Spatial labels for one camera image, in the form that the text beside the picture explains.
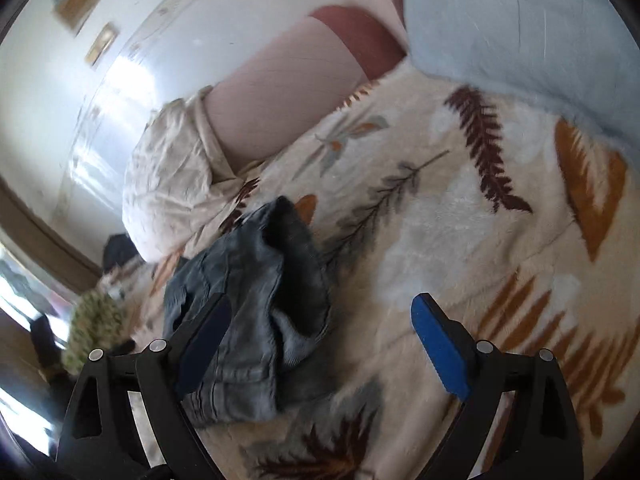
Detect white leaf-print pillow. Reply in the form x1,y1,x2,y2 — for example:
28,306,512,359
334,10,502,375
122,86,262,263

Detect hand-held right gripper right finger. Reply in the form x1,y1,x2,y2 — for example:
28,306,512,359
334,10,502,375
411,292,585,480

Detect dark grey cloth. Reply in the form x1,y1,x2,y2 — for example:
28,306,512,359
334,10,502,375
30,312,67,362

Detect light blue pillow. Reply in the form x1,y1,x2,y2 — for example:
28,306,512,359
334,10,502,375
397,0,640,157

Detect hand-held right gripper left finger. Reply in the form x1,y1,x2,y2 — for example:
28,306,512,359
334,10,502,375
55,292,232,480

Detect grey washed denim pants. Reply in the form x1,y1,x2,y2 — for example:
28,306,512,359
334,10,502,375
162,196,333,428

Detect pink bolster cushion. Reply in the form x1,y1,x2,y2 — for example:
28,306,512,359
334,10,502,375
205,0,408,173

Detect leaf-print cream blanket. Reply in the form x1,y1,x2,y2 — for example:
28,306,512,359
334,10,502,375
100,65,640,480

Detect green patterned quilt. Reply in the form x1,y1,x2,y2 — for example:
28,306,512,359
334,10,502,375
60,290,127,376

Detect stained glass door panel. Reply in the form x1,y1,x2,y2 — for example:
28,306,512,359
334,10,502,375
0,245,76,351

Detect black cloth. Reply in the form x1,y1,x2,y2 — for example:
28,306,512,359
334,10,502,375
102,234,147,274

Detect brown wooden door frame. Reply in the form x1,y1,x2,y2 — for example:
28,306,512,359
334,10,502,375
0,180,102,282

